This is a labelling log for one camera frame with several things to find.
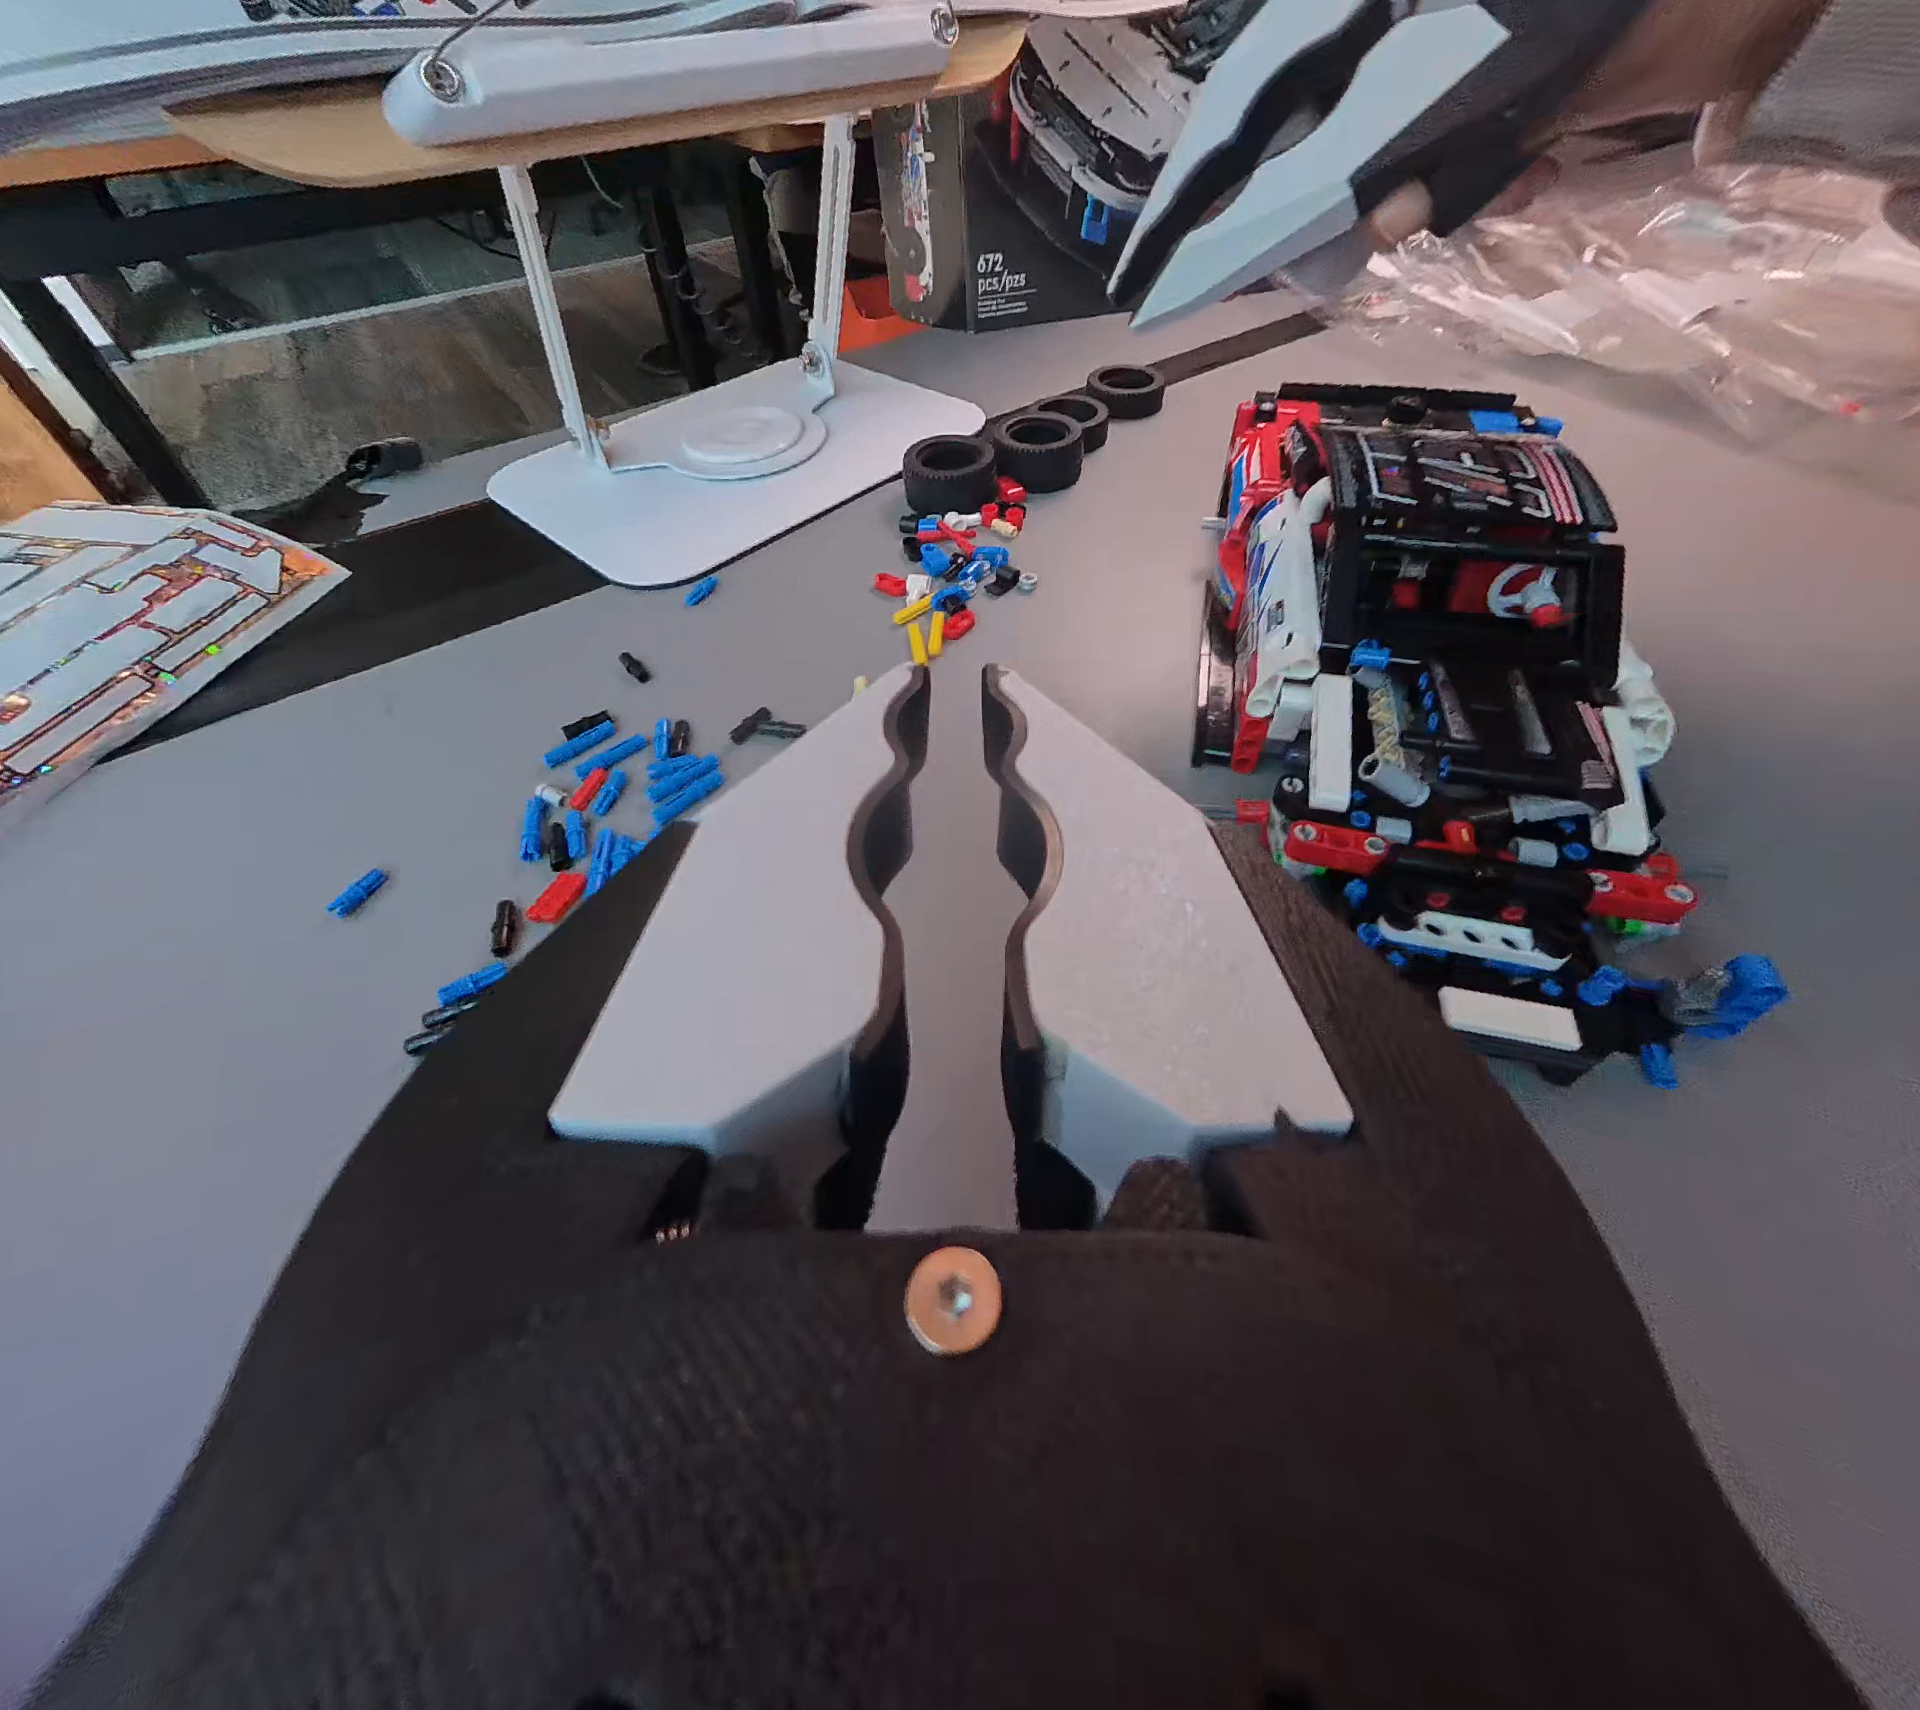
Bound toy set cardboard box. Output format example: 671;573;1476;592
871;0;1339;336

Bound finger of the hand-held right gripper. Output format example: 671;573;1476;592
1129;3;1515;332
1107;0;1393;311

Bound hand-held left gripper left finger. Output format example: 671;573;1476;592
547;661;937;1232

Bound clear plastic bags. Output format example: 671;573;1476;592
1351;95;1920;451

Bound white book stand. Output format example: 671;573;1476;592
0;0;1038;588

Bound pile of blue brick pins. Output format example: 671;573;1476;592
326;569;812;1060

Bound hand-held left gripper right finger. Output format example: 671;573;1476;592
981;661;1356;1229

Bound person's right hand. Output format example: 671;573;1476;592
1362;0;1900;245

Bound toy brick race car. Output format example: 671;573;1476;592
1193;381;1790;1089

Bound pile of colourful small bricks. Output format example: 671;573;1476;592
871;476;1045;669

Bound shiny sticker sheet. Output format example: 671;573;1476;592
0;502;353;827

